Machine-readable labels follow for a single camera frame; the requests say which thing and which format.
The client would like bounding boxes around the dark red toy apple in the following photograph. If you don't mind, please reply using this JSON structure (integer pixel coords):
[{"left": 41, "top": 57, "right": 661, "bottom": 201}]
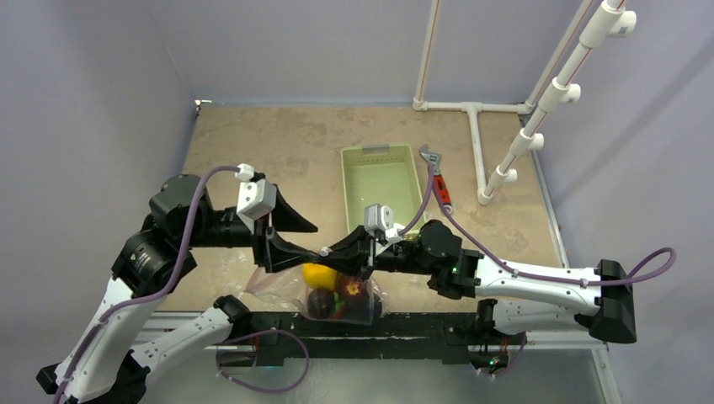
[{"left": 337, "top": 277, "right": 371, "bottom": 308}]

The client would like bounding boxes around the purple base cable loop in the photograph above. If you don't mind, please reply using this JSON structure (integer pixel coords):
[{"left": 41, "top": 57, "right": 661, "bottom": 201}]
[{"left": 215, "top": 328, "right": 312, "bottom": 396}]

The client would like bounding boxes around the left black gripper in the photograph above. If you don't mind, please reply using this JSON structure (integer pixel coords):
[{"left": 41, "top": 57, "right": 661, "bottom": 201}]
[{"left": 184, "top": 183, "right": 322, "bottom": 268}]

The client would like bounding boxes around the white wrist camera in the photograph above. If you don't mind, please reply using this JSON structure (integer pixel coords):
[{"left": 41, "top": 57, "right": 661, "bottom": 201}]
[
  {"left": 235, "top": 163, "right": 277, "bottom": 221},
  {"left": 364, "top": 204, "right": 404, "bottom": 245}
]

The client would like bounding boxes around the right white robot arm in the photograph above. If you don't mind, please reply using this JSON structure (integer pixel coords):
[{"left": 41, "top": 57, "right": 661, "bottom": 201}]
[{"left": 317, "top": 220, "right": 637, "bottom": 344}]

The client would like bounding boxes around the clear zip top bag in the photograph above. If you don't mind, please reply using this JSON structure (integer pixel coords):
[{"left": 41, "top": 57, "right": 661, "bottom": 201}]
[{"left": 246, "top": 248, "right": 386, "bottom": 326}]

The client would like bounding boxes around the yellow toy bell pepper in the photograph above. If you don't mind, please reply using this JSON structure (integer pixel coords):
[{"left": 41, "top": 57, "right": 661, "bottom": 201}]
[{"left": 302, "top": 263, "right": 338, "bottom": 290}]

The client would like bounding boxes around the white pvc pipe frame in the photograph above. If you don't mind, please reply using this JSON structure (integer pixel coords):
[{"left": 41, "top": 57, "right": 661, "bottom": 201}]
[{"left": 412, "top": 0, "right": 637, "bottom": 205}]

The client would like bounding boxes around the green plastic basket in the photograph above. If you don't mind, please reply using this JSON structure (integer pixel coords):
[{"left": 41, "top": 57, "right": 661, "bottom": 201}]
[{"left": 340, "top": 143, "right": 424, "bottom": 232}]

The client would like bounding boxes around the dark purple toy plum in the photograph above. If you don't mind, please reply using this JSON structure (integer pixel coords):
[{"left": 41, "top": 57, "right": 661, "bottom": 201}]
[{"left": 307, "top": 288, "right": 336, "bottom": 320}]

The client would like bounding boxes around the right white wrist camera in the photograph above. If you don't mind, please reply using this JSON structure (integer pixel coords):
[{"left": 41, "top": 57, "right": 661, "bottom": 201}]
[{"left": 364, "top": 204, "right": 404, "bottom": 245}]

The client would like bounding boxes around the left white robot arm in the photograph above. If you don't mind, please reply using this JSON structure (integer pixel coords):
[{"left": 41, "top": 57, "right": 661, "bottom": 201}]
[{"left": 36, "top": 165, "right": 316, "bottom": 403}]

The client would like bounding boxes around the black base bar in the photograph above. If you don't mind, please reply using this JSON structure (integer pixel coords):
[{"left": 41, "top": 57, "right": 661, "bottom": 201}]
[{"left": 240, "top": 312, "right": 526, "bottom": 369}]

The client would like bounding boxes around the grey adjustable wrench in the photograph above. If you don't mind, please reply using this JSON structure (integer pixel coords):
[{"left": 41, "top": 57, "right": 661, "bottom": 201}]
[{"left": 419, "top": 144, "right": 454, "bottom": 215}]

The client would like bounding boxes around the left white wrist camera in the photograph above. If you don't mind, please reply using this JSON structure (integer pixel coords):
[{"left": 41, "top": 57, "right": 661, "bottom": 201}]
[{"left": 235, "top": 163, "right": 277, "bottom": 221}]

